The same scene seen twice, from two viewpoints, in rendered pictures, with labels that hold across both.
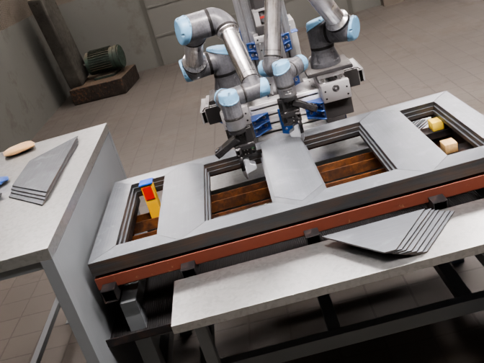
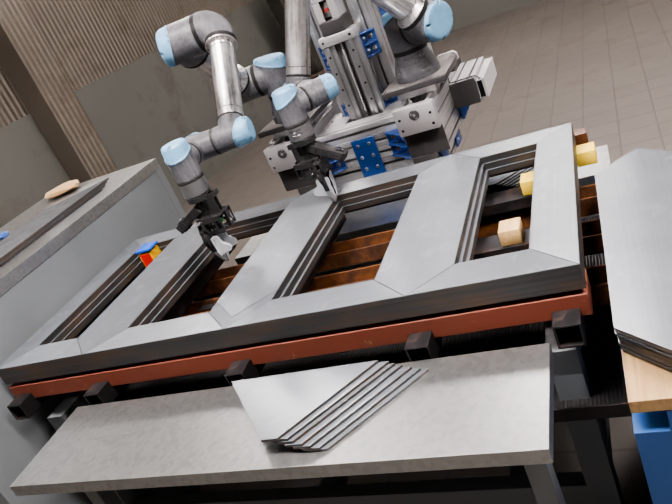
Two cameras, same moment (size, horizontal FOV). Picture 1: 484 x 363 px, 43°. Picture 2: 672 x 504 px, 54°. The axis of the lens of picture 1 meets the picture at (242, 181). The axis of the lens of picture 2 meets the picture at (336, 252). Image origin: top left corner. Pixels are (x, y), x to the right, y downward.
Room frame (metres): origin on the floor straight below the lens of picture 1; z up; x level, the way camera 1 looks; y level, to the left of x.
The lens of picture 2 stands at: (0.75, -1.02, 1.51)
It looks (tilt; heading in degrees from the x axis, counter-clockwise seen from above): 23 degrees down; 24
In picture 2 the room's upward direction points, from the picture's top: 24 degrees counter-clockwise
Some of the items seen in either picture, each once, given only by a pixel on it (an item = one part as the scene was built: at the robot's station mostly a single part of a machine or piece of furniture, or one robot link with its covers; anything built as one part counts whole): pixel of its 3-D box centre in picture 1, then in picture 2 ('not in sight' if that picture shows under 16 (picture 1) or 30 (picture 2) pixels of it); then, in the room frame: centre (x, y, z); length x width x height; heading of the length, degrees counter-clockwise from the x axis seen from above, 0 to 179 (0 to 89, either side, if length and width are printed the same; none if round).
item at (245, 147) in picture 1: (243, 142); (210, 212); (2.24, -0.05, 1.02); 0.09 x 0.08 x 0.12; 87
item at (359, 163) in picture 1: (291, 182); (325, 257); (2.45, -0.21, 0.70); 1.66 x 0.08 x 0.05; 87
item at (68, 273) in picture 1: (124, 281); (134, 364); (2.37, 0.63, 0.51); 1.30 x 0.04 x 1.01; 177
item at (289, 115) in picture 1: (289, 109); (309, 157); (2.48, -0.28, 1.01); 0.09 x 0.08 x 0.12; 87
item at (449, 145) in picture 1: (449, 145); (511, 231); (2.15, -0.82, 0.79); 0.06 x 0.05 x 0.04; 177
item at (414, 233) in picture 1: (396, 237); (310, 407); (1.66, -0.42, 0.77); 0.45 x 0.20 x 0.04; 87
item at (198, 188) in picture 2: (235, 123); (195, 187); (2.24, -0.04, 1.10); 0.08 x 0.08 x 0.05
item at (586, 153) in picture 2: not in sight; (585, 154); (2.49, -1.01, 0.79); 0.06 x 0.05 x 0.04; 177
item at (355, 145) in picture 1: (324, 154); (406, 210); (2.73, -0.42, 0.67); 1.30 x 0.20 x 0.03; 87
